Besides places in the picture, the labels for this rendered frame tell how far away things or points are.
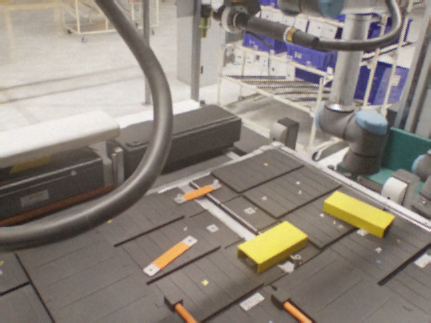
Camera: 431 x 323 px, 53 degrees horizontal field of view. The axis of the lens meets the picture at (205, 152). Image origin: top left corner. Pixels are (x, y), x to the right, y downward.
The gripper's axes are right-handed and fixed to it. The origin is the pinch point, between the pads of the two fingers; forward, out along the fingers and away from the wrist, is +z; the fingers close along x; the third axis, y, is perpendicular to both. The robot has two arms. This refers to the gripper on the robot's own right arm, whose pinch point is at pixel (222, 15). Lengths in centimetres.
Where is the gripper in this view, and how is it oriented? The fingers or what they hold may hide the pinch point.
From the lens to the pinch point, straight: 144.2
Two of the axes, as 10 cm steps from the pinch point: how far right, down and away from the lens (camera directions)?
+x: -3.7, -6.4, -6.7
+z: -7.3, 6.5, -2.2
